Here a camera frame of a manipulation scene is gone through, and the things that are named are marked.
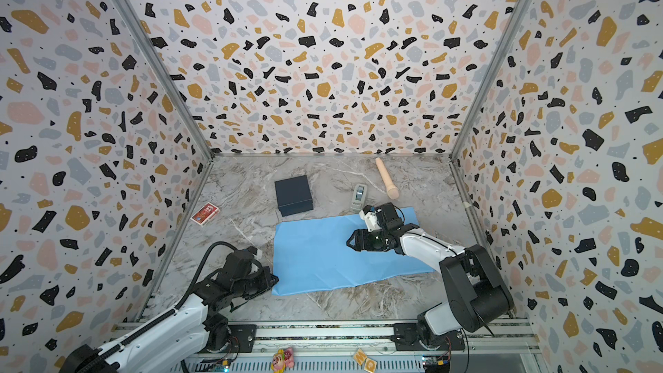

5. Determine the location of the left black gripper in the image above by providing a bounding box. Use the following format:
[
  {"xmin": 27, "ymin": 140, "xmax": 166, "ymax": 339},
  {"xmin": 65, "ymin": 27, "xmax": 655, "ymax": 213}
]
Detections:
[{"xmin": 232, "ymin": 265, "xmax": 280, "ymax": 299}]

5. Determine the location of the blue wrapping paper sheet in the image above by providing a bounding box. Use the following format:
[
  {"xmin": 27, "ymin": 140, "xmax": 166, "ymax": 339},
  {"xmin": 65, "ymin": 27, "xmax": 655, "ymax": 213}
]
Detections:
[{"xmin": 272, "ymin": 214, "xmax": 433, "ymax": 296}]

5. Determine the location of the dark navy gift box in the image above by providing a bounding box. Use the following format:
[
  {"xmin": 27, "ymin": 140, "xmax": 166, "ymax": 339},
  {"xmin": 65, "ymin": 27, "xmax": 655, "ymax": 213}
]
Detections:
[{"xmin": 275, "ymin": 175, "xmax": 314, "ymax": 217}]

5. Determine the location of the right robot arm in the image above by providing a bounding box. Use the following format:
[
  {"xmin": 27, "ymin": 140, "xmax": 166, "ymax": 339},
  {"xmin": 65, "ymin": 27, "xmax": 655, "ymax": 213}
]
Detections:
[{"xmin": 346, "ymin": 203, "xmax": 514, "ymax": 348}]

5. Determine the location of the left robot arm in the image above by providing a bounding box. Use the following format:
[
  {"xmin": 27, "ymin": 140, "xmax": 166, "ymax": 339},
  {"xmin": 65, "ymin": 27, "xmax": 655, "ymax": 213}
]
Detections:
[{"xmin": 60, "ymin": 241, "xmax": 279, "ymax": 372}]

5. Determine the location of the white tape dispenser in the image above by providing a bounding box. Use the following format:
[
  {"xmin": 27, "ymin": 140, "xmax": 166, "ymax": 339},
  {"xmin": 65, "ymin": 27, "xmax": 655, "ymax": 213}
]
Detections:
[{"xmin": 350, "ymin": 184, "xmax": 368, "ymax": 213}]

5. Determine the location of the red playing card deck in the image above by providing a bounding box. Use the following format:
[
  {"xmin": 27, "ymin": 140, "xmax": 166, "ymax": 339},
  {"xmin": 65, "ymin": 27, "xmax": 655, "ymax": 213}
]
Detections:
[{"xmin": 191, "ymin": 202, "xmax": 219, "ymax": 226}]

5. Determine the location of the pink yellow sticker toy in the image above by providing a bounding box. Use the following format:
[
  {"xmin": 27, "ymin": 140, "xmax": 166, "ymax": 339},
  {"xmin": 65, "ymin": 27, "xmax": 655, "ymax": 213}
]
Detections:
[{"xmin": 271, "ymin": 347, "xmax": 295, "ymax": 373}]

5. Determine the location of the orange square sticker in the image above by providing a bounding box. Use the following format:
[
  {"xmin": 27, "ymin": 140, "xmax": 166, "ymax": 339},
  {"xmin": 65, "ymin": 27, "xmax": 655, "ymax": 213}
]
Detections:
[{"xmin": 353, "ymin": 349, "xmax": 377, "ymax": 373}]

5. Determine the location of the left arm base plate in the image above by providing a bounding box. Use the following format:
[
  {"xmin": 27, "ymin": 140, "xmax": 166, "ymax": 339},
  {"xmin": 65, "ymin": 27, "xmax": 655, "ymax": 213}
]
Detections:
[{"xmin": 204, "ymin": 324, "xmax": 257, "ymax": 355}]

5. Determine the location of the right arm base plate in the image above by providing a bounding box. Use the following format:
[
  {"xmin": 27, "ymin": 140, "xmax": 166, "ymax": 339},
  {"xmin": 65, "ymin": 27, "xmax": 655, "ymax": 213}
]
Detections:
[{"xmin": 390, "ymin": 322, "xmax": 465, "ymax": 352}]

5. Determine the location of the black corrugated cable hose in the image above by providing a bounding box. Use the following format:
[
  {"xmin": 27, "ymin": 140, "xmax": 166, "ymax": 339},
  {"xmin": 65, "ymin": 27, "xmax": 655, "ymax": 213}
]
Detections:
[{"xmin": 77, "ymin": 241, "xmax": 244, "ymax": 369}]

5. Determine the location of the aluminium mounting rail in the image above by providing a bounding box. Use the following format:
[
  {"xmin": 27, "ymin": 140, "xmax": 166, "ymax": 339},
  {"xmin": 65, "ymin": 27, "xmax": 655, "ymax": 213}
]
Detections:
[{"xmin": 97, "ymin": 318, "xmax": 545, "ymax": 373}]

